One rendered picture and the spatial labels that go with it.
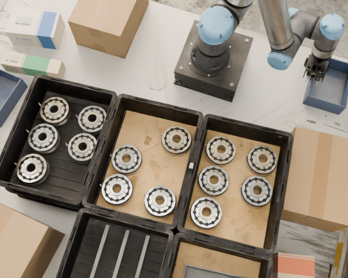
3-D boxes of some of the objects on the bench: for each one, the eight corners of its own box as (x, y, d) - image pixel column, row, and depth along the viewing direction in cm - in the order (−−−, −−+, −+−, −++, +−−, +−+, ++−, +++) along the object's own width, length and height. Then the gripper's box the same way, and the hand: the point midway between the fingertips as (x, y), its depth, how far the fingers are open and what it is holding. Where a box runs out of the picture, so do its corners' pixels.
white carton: (65, 26, 168) (59, 12, 160) (59, 49, 164) (53, 37, 156) (20, 21, 169) (12, 7, 160) (12, 44, 165) (4, 31, 156)
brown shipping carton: (331, 232, 139) (351, 226, 124) (270, 217, 140) (283, 209, 125) (340, 154, 149) (359, 140, 134) (283, 141, 150) (295, 126, 135)
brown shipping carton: (103, -10, 175) (96, -37, 160) (149, 3, 173) (147, -23, 158) (76, 44, 165) (67, 21, 150) (125, 59, 163) (120, 36, 148)
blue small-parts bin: (312, 63, 163) (318, 53, 156) (348, 73, 161) (355, 64, 154) (301, 103, 156) (307, 96, 149) (338, 115, 154) (346, 107, 148)
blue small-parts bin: (0, 128, 152) (-7, 121, 145) (-32, 113, 154) (-41, 106, 147) (28, 86, 158) (21, 78, 151) (-4, 73, 160) (-11, 64, 153)
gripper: (305, 59, 135) (295, 90, 154) (332, 65, 133) (319, 96, 152) (311, 39, 138) (300, 72, 157) (338, 46, 135) (324, 78, 155)
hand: (312, 76), depth 154 cm, fingers closed, pressing on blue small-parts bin
